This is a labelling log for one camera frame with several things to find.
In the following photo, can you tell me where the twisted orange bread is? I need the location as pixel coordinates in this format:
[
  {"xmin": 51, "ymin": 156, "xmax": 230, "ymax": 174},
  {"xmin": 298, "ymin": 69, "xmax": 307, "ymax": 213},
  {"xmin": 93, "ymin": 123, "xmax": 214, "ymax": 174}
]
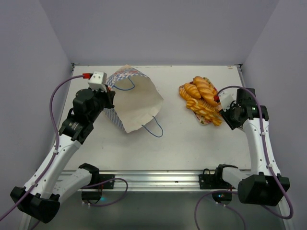
[{"xmin": 193, "ymin": 76, "xmax": 219, "ymax": 107}]

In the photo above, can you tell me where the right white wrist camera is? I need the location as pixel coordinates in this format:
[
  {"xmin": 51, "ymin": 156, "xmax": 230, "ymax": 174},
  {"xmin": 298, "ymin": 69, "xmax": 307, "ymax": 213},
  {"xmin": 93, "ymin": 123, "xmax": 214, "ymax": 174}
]
[{"xmin": 217, "ymin": 92, "xmax": 234, "ymax": 111}]

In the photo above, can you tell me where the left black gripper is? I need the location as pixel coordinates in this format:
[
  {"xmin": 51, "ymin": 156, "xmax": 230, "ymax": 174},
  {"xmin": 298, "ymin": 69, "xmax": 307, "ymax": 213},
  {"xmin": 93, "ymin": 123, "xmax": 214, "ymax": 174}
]
[{"xmin": 88, "ymin": 84, "xmax": 115, "ymax": 122}]

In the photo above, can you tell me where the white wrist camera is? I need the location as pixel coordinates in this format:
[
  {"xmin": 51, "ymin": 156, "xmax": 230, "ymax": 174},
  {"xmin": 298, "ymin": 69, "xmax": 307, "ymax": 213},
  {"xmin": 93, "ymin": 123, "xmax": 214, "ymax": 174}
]
[
  {"xmin": 217, "ymin": 92, "xmax": 234, "ymax": 111},
  {"xmin": 88, "ymin": 71, "xmax": 107, "ymax": 92}
]

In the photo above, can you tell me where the checkered paper bag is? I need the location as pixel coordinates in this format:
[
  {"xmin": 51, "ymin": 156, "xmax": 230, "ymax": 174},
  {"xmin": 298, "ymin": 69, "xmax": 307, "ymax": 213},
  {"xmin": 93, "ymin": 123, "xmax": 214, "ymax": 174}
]
[{"xmin": 104, "ymin": 65, "xmax": 164, "ymax": 138}]

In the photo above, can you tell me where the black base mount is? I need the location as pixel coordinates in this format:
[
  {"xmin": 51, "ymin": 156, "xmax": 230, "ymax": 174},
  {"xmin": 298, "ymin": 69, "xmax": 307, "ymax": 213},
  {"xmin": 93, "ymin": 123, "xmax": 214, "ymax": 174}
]
[
  {"xmin": 81, "ymin": 174, "xmax": 115, "ymax": 204},
  {"xmin": 198, "ymin": 168, "xmax": 234, "ymax": 205}
]

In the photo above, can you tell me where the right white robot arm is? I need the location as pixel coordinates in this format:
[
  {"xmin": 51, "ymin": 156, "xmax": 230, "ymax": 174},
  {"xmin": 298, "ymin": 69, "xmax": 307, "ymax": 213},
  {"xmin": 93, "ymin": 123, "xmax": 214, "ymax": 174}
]
[{"xmin": 213, "ymin": 87, "xmax": 290, "ymax": 207}]

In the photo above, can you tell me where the long ridged orange bread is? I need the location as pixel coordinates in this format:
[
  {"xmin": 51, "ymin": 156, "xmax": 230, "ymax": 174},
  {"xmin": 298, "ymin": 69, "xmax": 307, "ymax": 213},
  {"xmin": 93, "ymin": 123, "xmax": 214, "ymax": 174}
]
[{"xmin": 186, "ymin": 98, "xmax": 222, "ymax": 126}]

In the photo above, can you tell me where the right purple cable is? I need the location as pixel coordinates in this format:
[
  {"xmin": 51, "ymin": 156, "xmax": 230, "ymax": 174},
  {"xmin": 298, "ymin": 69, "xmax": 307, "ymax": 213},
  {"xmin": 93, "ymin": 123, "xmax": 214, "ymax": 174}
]
[{"xmin": 194, "ymin": 85, "xmax": 295, "ymax": 230}]

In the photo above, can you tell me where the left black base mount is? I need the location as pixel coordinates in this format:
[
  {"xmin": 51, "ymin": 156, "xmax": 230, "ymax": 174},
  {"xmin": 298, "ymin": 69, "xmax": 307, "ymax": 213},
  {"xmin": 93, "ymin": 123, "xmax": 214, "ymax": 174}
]
[{"xmin": 81, "ymin": 174, "xmax": 115, "ymax": 204}]

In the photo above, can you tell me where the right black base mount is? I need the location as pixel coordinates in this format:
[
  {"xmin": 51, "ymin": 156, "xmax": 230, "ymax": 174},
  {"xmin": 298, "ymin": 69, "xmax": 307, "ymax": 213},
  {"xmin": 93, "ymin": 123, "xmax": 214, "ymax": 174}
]
[{"xmin": 198, "ymin": 168, "xmax": 234, "ymax": 205}]

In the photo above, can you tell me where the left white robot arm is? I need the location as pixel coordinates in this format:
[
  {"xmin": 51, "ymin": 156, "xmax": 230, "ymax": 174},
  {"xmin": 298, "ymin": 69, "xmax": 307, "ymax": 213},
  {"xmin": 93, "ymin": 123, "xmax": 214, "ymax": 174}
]
[{"xmin": 10, "ymin": 88, "xmax": 116, "ymax": 223}]

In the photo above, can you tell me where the small orange bread roll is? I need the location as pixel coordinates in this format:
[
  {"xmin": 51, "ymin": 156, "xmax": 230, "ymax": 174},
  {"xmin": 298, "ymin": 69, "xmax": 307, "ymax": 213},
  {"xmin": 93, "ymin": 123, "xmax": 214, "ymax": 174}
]
[{"xmin": 184, "ymin": 83, "xmax": 201, "ymax": 99}]

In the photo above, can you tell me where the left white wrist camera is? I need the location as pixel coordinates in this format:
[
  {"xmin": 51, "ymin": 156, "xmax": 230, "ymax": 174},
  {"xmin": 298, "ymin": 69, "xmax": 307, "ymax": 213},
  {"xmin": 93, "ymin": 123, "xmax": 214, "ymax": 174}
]
[{"xmin": 88, "ymin": 71, "xmax": 107, "ymax": 92}]

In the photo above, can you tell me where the aluminium rail frame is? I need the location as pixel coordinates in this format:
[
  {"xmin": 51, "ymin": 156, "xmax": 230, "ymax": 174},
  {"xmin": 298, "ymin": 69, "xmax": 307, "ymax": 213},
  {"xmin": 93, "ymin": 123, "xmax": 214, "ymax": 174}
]
[{"xmin": 31, "ymin": 170, "xmax": 281, "ymax": 192}]

